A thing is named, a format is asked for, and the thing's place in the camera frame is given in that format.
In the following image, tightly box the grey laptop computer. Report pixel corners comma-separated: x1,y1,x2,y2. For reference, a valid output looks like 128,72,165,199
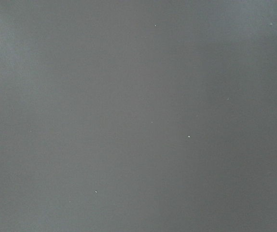
0,0,277,232

